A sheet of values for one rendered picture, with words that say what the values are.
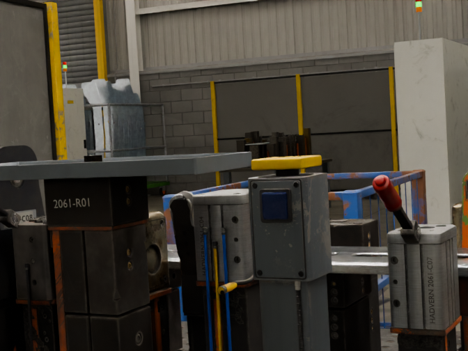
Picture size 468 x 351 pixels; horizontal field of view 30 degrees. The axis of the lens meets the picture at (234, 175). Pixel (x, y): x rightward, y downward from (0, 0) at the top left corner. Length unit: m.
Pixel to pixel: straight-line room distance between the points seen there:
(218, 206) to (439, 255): 0.29
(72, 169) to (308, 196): 0.28
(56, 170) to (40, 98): 4.09
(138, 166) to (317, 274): 0.23
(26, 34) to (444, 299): 4.21
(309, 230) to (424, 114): 8.29
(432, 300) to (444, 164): 8.12
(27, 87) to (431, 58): 5.17
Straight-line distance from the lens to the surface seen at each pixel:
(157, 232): 1.28
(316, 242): 0.95
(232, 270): 1.15
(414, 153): 9.24
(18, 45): 5.00
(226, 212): 1.14
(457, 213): 1.39
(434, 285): 1.06
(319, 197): 0.95
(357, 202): 3.17
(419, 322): 1.07
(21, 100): 4.97
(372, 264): 1.20
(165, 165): 0.96
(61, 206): 1.08
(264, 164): 0.94
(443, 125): 9.16
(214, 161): 0.97
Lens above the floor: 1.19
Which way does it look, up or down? 3 degrees down
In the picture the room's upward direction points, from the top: 3 degrees counter-clockwise
